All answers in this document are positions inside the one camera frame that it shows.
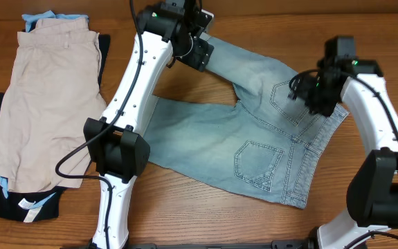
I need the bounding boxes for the light blue denim shorts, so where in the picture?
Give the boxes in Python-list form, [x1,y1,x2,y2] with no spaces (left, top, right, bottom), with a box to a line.
[144,37,348,209]

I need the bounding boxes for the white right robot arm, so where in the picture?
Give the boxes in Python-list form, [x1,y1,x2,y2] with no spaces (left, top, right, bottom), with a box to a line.
[271,36,398,249]

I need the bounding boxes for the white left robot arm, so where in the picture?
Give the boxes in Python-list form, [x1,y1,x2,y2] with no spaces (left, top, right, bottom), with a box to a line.
[84,0,214,248]

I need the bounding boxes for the beige shorts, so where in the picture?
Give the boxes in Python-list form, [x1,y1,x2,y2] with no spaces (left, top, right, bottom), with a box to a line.
[0,17,106,193]

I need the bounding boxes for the light blue shirt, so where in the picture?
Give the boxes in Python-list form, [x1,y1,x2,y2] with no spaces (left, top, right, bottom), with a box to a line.
[0,10,89,199]

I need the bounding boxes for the black garment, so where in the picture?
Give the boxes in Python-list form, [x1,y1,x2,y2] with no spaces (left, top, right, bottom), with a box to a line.
[0,29,111,223]

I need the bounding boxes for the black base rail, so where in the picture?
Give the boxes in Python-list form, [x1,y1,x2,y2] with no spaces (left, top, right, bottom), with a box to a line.
[60,238,319,249]

